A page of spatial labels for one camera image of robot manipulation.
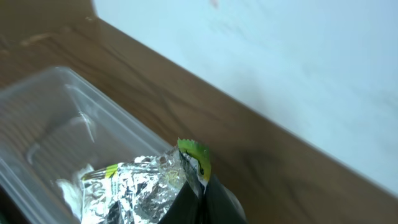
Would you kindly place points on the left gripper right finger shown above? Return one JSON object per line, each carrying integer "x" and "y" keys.
{"x": 219, "y": 208}

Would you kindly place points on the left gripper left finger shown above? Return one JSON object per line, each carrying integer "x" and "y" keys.
{"x": 186, "y": 208}

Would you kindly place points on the green yellow foil wrapper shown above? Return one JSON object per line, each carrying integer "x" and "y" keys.
{"x": 143, "y": 190}

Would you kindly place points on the clear plastic bin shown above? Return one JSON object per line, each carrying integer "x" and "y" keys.
{"x": 55, "y": 123}

